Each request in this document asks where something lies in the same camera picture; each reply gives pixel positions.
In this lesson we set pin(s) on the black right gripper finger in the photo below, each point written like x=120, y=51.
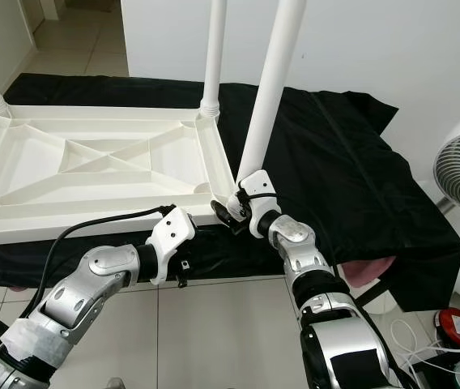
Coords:
x=224, y=215

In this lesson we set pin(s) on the white plastic children table top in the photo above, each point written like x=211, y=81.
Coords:
x=36, y=174

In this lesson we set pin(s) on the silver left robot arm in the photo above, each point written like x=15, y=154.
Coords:
x=68, y=308

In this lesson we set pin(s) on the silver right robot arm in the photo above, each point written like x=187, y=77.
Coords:
x=311, y=275

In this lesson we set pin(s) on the black table cloth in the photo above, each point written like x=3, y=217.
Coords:
x=368, y=186

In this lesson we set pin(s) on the grey left robot foot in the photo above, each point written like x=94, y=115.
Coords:
x=117, y=383

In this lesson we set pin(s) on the pink cloth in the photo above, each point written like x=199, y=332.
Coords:
x=372, y=271

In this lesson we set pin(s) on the red round floor device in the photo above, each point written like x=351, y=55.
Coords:
x=457, y=328

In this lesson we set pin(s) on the black floor box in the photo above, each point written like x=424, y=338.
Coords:
x=457, y=374

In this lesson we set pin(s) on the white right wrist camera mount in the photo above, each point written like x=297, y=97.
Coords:
x=260, y=203

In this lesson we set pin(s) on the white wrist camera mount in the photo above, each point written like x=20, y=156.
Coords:
x=260, y=203
x=172, y=239

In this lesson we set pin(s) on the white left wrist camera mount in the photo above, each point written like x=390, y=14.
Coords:
x=172, y=239

